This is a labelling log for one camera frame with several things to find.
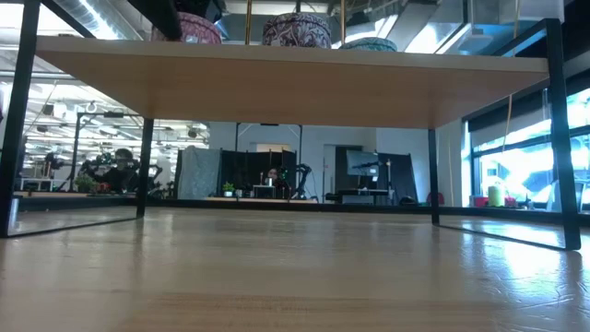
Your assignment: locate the pink patterned candle tin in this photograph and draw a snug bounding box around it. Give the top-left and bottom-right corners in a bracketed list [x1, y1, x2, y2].
[150, 11, 224, 45]

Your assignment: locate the purple patterned candle tin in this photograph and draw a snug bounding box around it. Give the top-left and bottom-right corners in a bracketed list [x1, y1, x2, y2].
[262, 12, 333, 49]

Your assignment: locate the wooden riser shelf black frame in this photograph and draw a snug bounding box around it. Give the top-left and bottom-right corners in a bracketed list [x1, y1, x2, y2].
[0, 0, 583, 253]

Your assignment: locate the teal patterned candle tin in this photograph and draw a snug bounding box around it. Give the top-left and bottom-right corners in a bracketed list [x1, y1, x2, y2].
[338, 36, 399, 53]

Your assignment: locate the black curtain partition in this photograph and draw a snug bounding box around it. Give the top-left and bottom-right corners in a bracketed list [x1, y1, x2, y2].
[216, 148, 300, 199]

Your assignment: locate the grey fabric panel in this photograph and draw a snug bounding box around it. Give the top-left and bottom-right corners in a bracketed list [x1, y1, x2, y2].
[177, 146, 222, 200]

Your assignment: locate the background green potted plant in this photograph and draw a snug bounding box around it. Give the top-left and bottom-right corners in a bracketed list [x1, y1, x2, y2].
[73, 172, 99, 195]

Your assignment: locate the black low desk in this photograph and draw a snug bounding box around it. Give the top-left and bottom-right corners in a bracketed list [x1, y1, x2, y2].
[324, 187, 392, 205]

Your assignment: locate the green cylinder container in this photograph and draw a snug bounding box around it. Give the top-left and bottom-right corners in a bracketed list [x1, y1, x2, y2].
[487, 184, 506, 208]

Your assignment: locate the black metal rig frame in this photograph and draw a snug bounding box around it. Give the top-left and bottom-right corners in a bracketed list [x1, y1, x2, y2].
[68, 111, 149, 193]

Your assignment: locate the wall monitor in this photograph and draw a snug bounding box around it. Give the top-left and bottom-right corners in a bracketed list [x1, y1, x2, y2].
[346, 149, 380, 177]

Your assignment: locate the silver metal post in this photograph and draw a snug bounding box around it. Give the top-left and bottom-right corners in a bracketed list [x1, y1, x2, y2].
[7, 196, 20, 230]

